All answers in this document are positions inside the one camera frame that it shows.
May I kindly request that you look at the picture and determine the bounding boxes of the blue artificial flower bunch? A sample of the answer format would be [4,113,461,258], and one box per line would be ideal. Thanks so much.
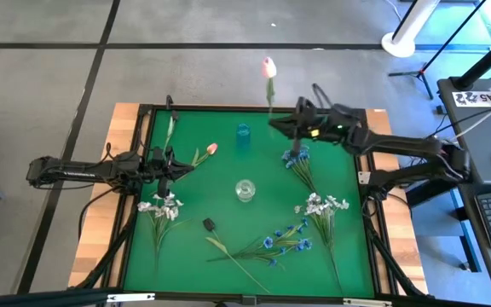
[205,217,314,270]
[281,144,319,195]

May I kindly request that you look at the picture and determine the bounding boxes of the blue glass vase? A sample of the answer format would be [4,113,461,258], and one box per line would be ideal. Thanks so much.
[235,122,252,146]

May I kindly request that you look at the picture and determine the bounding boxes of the white artificial flower bunch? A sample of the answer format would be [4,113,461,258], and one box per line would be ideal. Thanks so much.
[293,191,351,295]
[136,191,194,274]

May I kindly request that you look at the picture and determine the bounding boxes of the clear textured glass vase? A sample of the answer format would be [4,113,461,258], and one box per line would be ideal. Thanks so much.
[234,178,257,203]

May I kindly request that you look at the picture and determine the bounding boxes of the grey desk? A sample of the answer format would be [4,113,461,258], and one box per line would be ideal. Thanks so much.
[436,77,491,290]

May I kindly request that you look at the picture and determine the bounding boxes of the green table mat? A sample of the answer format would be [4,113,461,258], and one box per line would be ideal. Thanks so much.
[122,108,377,299]

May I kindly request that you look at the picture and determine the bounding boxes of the white paper label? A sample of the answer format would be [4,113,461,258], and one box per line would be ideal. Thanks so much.
[452,89,491,107]

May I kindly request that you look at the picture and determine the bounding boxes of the blue desk leg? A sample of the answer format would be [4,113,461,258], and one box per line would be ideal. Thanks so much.
[449,187,483,274]

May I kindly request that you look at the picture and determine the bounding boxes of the white stand with round base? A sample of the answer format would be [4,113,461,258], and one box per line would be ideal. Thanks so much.
[380,0,442,59]

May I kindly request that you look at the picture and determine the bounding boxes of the deep pink artificial tulip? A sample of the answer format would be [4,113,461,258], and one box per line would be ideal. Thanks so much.
[190,142,219,170]

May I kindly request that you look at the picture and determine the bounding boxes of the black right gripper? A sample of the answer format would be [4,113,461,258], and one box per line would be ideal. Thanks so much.
[269,97,332,144]

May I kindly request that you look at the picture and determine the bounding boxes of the black pole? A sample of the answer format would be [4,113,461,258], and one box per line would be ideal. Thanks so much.
[449,38,491,91]

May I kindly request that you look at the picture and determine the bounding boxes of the light pink artificial tulip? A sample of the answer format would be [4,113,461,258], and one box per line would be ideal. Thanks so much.
[261,56,279,125]

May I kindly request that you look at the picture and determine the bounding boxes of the black aluminium table frame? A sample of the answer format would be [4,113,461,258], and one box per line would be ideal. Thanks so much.
[68,101,430,307]

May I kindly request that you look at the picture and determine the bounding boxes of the black tripod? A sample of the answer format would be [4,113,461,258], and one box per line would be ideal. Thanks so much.
[388,0,489,101]

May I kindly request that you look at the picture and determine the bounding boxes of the white cable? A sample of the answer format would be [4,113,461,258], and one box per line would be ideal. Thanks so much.
[449,94,491,142]

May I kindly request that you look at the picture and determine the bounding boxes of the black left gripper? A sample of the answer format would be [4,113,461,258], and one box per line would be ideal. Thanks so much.
[147,147,195,182]

